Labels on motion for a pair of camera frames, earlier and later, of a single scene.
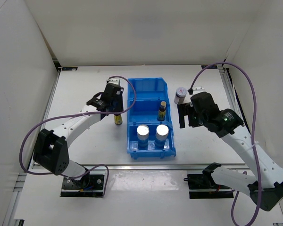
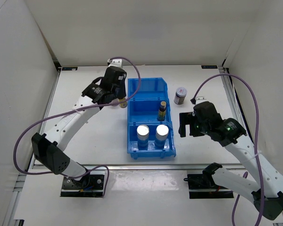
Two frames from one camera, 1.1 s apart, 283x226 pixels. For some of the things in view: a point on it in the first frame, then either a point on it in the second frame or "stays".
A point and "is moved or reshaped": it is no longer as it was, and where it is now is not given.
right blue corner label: (210, 67) stays
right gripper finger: (194, 121) to (194, 131)
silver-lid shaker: (162, 133) stays
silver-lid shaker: (143, 132) stays
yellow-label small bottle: (118, 118) is moved or reshaped
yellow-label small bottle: (161, 116) stays
